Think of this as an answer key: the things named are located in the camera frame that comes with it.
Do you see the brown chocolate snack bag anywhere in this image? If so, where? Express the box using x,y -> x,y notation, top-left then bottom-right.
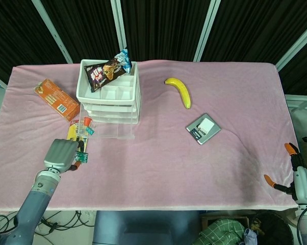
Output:
84,57 -> 126,93

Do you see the white plastic equipment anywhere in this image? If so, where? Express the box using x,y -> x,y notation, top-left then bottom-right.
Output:
285,94 -> 307,143

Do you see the white frame post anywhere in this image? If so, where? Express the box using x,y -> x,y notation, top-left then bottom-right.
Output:
111,0 -> 129,62
31,0 -> 73,64
193,0 -> 222,62
275,17 -> 307,75

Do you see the black curtain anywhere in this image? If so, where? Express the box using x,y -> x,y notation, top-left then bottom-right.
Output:
0,0 -> 307,96

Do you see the orange cardboard box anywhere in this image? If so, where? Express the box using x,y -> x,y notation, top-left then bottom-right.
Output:
34,79 -> 82,122

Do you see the blue white snack bag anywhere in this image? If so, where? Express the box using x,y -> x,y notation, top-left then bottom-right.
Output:
114,47 -> 133,75

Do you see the small green white pack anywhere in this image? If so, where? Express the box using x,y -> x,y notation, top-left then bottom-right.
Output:
75,152 -> 89,163

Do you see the white drawer organizer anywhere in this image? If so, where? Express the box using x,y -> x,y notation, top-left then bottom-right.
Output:
76,59 -> 141,125

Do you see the clear plastic drawer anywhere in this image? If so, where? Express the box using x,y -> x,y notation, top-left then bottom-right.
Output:
79,102 -> 136,140
86,108 -> 139,119
91,116 -> 139,125

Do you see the white power adapter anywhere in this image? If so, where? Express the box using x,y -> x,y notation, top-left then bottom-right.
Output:
198,117 -> 216,134

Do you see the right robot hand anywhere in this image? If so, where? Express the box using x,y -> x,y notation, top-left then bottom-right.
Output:
264,142 -> 307,205

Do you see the brown cardboard box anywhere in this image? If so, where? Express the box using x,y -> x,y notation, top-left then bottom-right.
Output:
200,215 -> 250,230

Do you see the pink table cloth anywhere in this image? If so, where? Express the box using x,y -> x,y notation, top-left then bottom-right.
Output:
0,60 -> 297,212

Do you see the black woven basket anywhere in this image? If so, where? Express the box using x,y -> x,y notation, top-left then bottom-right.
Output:
250,211 -> 294,245

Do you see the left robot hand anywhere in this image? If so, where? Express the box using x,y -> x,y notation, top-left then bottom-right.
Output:
43,138 -> 87,174

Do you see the green plaid cloth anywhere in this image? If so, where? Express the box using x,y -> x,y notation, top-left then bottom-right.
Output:
191,218 -> 249,245

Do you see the silver digital scale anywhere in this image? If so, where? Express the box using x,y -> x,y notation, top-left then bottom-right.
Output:
186,113 -> 222,146

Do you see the yellow razor blister pack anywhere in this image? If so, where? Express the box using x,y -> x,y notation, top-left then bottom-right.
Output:
67,120 -> 90,154

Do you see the yellow banana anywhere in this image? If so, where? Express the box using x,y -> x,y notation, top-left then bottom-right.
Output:
164,78 -> 192,110

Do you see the black floor cable bundle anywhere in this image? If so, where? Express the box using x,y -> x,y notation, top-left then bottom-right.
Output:
0,209 -> 95,237

